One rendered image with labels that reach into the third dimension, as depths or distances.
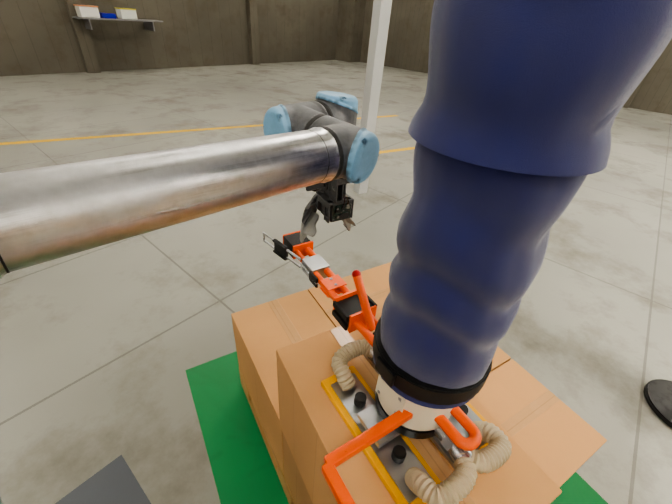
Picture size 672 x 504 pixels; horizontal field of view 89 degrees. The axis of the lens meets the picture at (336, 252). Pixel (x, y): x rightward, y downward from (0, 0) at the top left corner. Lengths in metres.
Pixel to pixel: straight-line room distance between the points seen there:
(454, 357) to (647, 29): 0.44
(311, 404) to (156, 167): 0.67
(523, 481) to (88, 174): 0.93
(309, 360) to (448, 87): 0.76
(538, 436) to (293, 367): 0.95
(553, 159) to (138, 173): 0.42
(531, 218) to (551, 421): 1.23
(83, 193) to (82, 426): 1.90
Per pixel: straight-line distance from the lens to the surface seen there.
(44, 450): 2.24
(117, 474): 1.14
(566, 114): 0.40
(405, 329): 0.59
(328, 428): 0.88
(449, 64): 0.42
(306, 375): 0.95
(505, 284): 0.51
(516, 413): 1.56
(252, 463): 1.88
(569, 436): 1.61
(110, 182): 0.40
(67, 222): 0.39
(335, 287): 0.97
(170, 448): 2.00
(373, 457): 0.84
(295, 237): 1.15
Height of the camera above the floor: 1.72
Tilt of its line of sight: 35 degrees down
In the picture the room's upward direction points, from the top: 5 degrees clockwise
